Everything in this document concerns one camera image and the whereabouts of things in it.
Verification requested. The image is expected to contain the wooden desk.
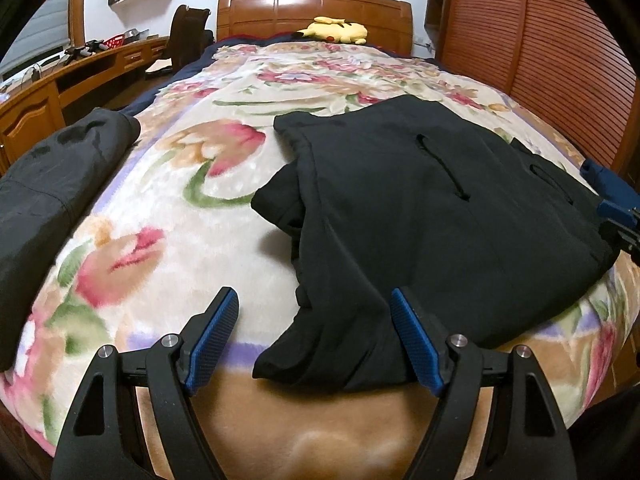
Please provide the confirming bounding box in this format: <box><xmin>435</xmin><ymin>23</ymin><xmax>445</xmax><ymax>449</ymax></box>
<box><xmin>0</xmin><ymin>35</ymin><xmax>175</xmax><ymax>173</ymax></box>

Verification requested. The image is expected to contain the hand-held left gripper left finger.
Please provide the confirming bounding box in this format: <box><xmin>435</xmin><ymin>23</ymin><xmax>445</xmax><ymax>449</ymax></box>
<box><xmin>51</xmin><ymin>286</ymin><xmax>241</xmax><ymax>480</ymax></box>

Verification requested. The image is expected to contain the wooden bed headboard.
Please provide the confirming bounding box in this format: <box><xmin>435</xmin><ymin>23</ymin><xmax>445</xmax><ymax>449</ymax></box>
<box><xmin>216</xmin><ymin>0</ymin><xmax>415</xmax><ymax>57</ymax></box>

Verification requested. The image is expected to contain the window with grey blind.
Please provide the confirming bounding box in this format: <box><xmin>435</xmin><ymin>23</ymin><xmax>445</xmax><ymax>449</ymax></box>
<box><xmin>0</xmin><ymin>0</ymin><xmax>87</xmax><ymax>78</ymax></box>

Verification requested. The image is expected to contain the black buttoned coat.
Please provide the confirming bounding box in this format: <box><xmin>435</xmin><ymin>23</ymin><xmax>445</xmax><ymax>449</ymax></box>
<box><xmin>251</xmin><ymin>94</ymin><xmax>622</xmax><ymax>394</ymax></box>

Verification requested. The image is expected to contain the navy blue bedsheet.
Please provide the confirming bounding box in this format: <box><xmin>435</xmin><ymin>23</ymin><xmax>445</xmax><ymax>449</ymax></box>
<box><xmin>119</xmin><ymin>34</ymin><xmax>223</xmax><ymax>117</ymax></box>

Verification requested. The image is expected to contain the yellow plush toy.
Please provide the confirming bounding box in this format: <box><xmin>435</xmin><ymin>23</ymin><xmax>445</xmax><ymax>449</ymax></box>
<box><xmin>292</xmin><ymin>16</ymin><xmax>370</xmax><ymax>45</ymax></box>

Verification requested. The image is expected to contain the floral plush blanket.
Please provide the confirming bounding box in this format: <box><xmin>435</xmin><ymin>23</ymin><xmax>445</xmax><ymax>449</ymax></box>
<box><xmin>0</xmin><ymin>40</ymin><xmax>640</xmax><ymax>480</ymax></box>

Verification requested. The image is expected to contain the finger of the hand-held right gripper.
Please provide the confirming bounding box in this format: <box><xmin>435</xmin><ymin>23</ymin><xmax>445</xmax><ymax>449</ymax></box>
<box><xmin>597</xmin><ymin>198</ymin><xmax>640</xmax><ymax>226</ymax></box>
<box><xmin>581</xmin><ymin>157</ymin><xmax>640</xmax><ymax>200</ymax></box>

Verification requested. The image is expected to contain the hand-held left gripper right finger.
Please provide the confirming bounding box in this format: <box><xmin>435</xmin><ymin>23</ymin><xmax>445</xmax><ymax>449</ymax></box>
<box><xmin>390</xmin><ymin>287</ymin><xmax>572</xmax><ymax>480</ymax></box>

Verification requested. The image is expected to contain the dark brown chair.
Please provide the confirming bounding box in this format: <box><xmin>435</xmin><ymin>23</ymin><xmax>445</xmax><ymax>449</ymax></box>
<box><xmin>145</xmin><ymin>5</ymin><xmax>214</xmax><ymax>80</ymax></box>

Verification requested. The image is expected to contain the wooden louvered wardrobe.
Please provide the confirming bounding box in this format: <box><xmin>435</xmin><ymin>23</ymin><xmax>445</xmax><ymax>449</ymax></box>
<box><xmin>424</xmin><ymin>0</ymin><xmax>640</xmax><ymax>177</ymax></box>

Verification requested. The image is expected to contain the dark grey jacket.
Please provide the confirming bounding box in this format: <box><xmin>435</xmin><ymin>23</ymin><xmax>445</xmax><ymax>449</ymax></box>
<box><xmin>0</xmin><ymin>108</ymin><xmax>142</xmax><ymax>372</ymax></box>

